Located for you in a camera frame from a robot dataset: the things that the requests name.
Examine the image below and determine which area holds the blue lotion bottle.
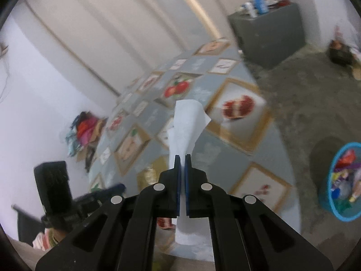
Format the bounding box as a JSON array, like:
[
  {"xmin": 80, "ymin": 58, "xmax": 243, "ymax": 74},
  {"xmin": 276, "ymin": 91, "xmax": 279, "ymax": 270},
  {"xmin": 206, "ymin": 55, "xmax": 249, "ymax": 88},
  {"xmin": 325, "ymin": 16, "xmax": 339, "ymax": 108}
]
[{"xmin": 251, "ymin": 0, "xmax": 270, "ymax": 15}]

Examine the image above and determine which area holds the small white bottle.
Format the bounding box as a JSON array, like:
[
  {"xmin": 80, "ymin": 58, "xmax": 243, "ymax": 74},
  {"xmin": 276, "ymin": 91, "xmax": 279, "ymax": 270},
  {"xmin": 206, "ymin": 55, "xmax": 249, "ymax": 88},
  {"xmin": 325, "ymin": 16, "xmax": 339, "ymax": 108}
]
[{"xmin": 244, "ymin": 2, "xmax": 259, "ymax": 18}]

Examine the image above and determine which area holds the dark furniture piece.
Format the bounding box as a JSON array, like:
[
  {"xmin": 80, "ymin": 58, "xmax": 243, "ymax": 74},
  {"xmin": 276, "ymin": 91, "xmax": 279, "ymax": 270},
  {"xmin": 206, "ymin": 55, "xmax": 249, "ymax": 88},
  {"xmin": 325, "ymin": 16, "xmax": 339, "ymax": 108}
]
[{"xmin": 12, "ymin": 204, "xmax": 43, "ymax": 247}]

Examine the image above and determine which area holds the brown paper bag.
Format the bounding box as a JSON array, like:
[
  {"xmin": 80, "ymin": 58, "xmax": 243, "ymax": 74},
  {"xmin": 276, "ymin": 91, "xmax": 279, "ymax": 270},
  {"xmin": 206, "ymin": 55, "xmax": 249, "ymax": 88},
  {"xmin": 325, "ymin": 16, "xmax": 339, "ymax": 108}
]
[{"xmin": 76, "ymin": 146, "xmax": 97, "ymax": 173}]

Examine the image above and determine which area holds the grey cabinet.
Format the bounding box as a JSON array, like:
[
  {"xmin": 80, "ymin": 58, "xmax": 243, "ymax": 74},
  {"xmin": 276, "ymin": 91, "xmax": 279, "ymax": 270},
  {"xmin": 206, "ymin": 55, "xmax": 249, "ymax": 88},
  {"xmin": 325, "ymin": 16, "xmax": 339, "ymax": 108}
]
[{"xmin": 227, "ymin": 2, "xmax": 307, "ymax": 70}]

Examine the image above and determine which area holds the blue mesh wastebasket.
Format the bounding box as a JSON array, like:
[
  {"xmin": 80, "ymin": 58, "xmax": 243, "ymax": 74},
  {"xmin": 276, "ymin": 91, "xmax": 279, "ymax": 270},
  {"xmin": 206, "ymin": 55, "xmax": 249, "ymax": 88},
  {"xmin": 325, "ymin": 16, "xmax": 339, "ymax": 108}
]
[{"xmin": 318, "ymin": 142, "xmax": 361, "ymax": 222}]

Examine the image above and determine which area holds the red snack packet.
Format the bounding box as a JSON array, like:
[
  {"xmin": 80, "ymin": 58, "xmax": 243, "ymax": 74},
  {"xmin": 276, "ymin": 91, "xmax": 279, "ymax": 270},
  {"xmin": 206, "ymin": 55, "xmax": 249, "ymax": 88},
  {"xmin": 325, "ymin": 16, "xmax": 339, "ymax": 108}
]
[{"xmin": 336, "ymin": 150, "xmax": 357, "ymax": 169}]

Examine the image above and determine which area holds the white tissue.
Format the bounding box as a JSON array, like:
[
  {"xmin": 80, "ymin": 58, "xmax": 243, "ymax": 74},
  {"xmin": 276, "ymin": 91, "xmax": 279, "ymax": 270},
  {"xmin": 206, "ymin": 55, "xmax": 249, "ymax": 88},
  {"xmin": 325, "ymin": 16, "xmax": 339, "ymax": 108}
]
[{"xmin": 168, "ymin": 100, "xmax": 211, "ymax": 245}]

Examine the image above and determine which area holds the beige curtain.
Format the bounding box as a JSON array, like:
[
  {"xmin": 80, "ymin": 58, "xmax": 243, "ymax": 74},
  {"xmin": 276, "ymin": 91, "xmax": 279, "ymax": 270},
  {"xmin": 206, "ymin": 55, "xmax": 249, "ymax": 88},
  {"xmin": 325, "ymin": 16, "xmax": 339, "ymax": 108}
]
[{"xmin": 17, "ymin": 0, "xmax": 319, "ymax": 102}]

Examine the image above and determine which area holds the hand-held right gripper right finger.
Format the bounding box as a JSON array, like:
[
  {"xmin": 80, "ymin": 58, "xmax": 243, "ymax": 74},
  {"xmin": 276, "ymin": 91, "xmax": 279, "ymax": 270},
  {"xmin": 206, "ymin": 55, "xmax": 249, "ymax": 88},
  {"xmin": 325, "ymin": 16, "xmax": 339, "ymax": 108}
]
[{"xmin": 185, "ymin": 154, "xmax": 335, "ymax": 271}]

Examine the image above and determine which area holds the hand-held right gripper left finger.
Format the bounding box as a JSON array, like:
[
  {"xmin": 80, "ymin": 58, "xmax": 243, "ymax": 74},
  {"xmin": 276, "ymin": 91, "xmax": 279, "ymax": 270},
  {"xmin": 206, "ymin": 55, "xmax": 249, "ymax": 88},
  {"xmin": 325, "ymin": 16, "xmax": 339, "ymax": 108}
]
[{"xmin": 35, "ymin": 155, "xmax": 181, "ymax": 271}]

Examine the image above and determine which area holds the dark brown box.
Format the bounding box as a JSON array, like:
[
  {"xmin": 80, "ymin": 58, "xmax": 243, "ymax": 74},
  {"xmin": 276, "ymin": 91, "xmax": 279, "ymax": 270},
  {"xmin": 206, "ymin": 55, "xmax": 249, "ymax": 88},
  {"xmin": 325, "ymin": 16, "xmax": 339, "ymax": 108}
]
[{"xmin": 329, "ymin": 40, "xmax": 355, "ymax": 66}]

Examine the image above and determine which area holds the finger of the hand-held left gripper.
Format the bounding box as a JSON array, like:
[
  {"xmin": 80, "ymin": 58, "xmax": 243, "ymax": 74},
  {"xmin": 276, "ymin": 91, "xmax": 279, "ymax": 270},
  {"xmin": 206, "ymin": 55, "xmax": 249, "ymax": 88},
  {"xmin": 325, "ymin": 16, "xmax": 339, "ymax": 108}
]
[{"xmin": 93, "ymin": 183, "xmax": 126, "ymax": 201}]

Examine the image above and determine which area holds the pile of colourful clothes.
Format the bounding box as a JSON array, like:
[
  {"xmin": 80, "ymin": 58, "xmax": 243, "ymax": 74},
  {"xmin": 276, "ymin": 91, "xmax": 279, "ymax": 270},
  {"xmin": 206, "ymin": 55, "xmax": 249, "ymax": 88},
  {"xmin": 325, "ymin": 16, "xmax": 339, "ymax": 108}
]
[{"xmin": 66, "ymin": 111, "xmax": 108, "ymax": 159}]

